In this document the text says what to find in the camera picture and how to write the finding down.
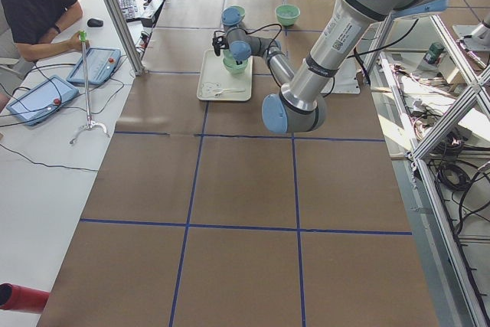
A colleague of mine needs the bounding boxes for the seated person black shirt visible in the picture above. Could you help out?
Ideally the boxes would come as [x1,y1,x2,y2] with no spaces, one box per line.
[1,0,83,62]

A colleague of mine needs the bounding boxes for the white plastic spoon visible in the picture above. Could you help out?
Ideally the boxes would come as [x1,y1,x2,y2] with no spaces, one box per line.
[212,88,246,97]

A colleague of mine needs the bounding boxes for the cream serving tray bear print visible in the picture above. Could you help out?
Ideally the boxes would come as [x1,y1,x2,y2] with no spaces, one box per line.
[196,49,253,102]

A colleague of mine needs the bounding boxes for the blue teach pendant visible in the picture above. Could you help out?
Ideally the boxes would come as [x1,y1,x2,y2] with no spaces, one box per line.
[6,75,79,126]
[66,47,121,86]

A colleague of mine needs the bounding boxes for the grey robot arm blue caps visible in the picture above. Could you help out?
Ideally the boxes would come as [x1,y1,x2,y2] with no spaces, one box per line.
[213,0,449,133]

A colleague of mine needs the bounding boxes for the red cylinder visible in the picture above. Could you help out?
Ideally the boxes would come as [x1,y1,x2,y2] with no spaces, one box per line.
[1,283,50,314]

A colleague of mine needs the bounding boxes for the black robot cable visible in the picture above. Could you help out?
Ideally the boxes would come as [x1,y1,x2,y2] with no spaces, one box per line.
[212,23,284,54]

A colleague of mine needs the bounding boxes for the aluminium frame right side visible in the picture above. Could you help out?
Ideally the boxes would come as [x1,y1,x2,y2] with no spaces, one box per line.
[365,14,489,326]

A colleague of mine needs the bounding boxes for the blue teach pendant near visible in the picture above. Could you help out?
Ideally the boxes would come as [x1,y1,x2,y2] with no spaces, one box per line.
[6,75,79,126]

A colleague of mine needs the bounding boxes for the black computer mouse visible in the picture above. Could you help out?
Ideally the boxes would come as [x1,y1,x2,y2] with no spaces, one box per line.
[87,18,104,28]

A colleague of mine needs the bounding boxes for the blue teach pendant far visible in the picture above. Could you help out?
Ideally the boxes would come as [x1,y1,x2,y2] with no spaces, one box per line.
[66,47,121,86]

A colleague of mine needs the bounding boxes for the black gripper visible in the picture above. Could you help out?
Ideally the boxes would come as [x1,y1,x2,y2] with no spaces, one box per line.
[212,35,227,56]

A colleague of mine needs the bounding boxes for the green box device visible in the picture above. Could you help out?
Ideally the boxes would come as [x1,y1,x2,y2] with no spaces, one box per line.
[424,42,445,64]

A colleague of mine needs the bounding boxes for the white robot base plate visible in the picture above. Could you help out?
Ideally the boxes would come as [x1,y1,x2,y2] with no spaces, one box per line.
[321,47,360,96]

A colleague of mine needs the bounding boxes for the blue tape grid lines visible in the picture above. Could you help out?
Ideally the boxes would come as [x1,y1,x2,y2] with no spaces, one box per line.
[78,0,490,327]

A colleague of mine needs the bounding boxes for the green bowl with ice cubes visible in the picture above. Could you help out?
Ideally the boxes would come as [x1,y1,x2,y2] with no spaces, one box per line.
[275,5,301,27]

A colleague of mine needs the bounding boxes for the aluminium frame post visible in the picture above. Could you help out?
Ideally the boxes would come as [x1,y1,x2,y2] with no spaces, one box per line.
[103,0,146,76]

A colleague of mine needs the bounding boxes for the black keyboard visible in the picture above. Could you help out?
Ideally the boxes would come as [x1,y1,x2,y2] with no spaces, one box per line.
[117,0,139,22]

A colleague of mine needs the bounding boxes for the tangled cables bundle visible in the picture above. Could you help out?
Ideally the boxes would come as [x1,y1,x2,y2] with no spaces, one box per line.
[405,104,490,236]

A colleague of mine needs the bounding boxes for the metal reacher grabber stick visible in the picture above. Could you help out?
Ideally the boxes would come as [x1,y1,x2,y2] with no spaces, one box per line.
[70,31,110,145]

